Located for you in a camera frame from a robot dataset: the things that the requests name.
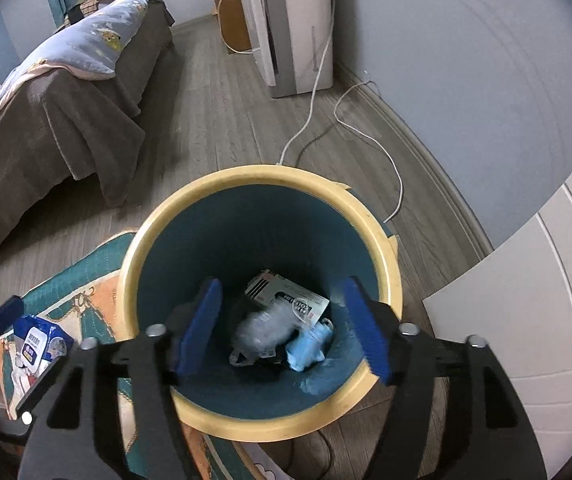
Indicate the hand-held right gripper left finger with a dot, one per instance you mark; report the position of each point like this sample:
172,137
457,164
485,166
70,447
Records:
200,330

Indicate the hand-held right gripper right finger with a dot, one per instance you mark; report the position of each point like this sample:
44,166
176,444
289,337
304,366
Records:
366,330

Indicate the blue wet wipes packet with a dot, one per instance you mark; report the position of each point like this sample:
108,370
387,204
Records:
35,340

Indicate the yellow and teal waste bin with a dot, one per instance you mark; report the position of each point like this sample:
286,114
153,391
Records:
266,230

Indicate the light blue face mask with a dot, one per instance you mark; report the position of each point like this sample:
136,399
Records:
306,350

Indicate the printed cardboard box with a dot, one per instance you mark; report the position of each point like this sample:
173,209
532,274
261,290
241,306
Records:
286,297

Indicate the teal and orange patterned rug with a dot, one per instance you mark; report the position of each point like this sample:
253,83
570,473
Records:
90,270

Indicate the white panelled door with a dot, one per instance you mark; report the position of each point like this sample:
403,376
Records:
541,335

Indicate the bed with brown blanket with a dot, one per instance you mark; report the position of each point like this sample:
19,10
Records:
40,125

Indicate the light blue printed quilt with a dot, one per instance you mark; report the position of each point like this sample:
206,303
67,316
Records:
90,35

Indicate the white air purifier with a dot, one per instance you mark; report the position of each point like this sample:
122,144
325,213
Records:
291,20

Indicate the small wooden cabinet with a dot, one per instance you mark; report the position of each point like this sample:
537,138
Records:
231,10

